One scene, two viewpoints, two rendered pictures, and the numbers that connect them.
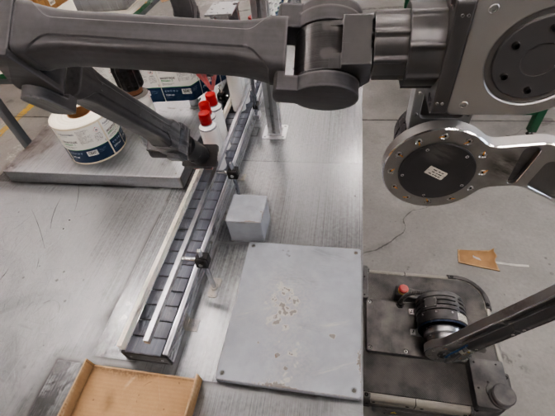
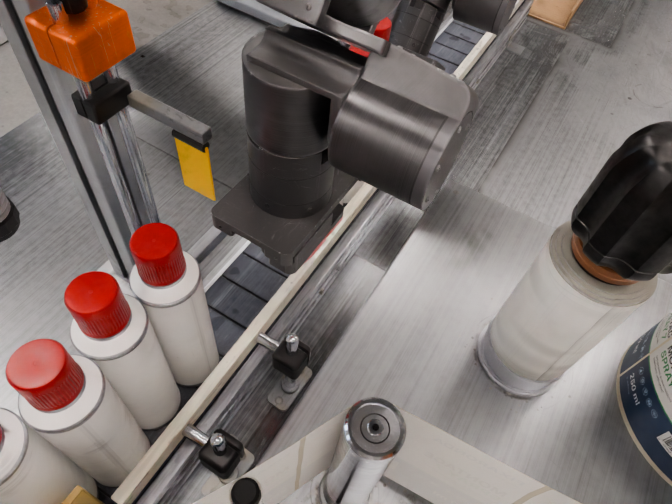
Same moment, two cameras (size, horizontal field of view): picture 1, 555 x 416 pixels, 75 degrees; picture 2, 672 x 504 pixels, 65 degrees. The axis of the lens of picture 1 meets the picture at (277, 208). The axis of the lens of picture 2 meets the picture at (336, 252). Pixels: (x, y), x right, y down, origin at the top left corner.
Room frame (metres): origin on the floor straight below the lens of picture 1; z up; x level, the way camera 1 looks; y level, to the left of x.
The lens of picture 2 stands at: (1.42, 0.24, 1.38)
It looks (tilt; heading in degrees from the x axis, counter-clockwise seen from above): 54 degrees down; 189
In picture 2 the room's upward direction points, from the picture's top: 9 degrees clockwise
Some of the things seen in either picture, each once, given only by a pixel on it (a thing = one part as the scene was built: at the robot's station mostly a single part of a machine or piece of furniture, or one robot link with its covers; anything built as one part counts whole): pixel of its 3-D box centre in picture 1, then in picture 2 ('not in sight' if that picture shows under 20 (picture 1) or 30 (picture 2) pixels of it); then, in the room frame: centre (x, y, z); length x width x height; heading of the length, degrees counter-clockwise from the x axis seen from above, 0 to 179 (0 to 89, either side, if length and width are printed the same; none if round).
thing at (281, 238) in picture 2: not in sight; (291, 168); (1.18, 0.17, 1.13); 0.10 x 0.07 x 0.07; 165
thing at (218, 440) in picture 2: (226, 99); (209, 446); (1.31, 0.14, 0.89); 0.06 x 0.03 x 0.12; 75
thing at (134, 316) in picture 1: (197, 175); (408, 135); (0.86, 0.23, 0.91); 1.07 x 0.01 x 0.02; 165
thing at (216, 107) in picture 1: (217, 122); not in sight; (1.01, 0.15, 0.98); 0.05 x 0.05 x 0.20
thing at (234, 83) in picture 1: (234, 85); (177, 312); (1.24, 0.09, 0.98); 0.05 x 0.05 x 0.20
